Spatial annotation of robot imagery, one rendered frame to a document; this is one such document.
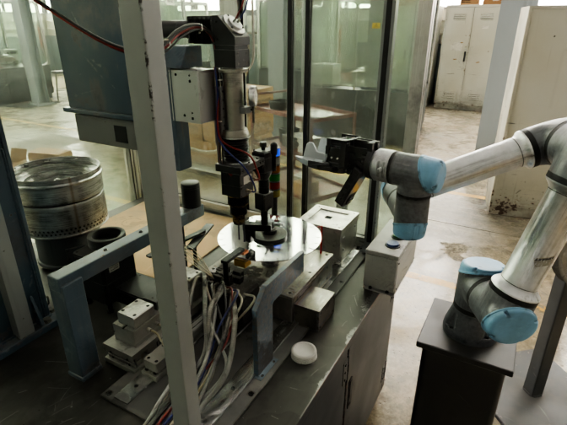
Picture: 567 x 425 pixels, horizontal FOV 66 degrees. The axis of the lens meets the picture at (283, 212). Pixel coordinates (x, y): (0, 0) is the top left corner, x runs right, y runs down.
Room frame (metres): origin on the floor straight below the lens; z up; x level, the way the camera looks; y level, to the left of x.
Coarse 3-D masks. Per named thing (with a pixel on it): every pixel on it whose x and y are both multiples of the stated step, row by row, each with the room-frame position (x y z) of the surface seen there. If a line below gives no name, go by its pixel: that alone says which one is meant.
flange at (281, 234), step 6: (276, 228) 1.26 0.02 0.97; (282, 228) 1.30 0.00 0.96; (258, 234) 1.24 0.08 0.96; (264, 234) 1.24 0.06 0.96; (270, 234) 1.24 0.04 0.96; (276, 234) 1.24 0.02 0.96; (282, 234) 1.25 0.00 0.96; (258, 240) 1.22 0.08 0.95; (264, 240) 1.21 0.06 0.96; (270, 240) 1.21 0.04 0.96; (276, 240) 1.21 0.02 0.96; (282, 240) 1.22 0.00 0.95
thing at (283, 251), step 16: (288, 224) 1.34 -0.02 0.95; (304, 224) 1.34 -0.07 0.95; (224, 240) 1.22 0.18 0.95; (240, 240) 1.22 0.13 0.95; (288, 240) 1.22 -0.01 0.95; (304, 240) 1.22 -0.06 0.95; (320, 240) 1.22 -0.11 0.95; (256, 256) 1.12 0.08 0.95; (272, 256) 1.12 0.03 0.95; (288, 256) 1.12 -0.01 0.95
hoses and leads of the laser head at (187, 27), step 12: (36, 0) 0.91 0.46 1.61; (252, 0) 1.14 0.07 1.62; (252, 12) 1.14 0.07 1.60; (72, 24) 0.90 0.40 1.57; (192, 24) 1.03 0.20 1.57; (252, 24) 1.14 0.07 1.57; (96, 36) 0.89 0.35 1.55; (168, 36) 0.97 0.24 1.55; (180, 36) 1.00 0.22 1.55; (252, 36) 1.13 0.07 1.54; (120, 48) 0.89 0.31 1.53; (168, 48) 0.95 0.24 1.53; (216, 48) 1.10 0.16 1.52; (252, 48) 1.13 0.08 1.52; (252, 60) 1.13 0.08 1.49; (216, 72) 1.11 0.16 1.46; (216, 84) 1.10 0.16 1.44; (216, 108) 1.09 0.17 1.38; (216, 120) 1.09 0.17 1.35; (216, 132) 1.09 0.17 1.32; (228, 144) 1.08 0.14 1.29; (252, 180) 1.06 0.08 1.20
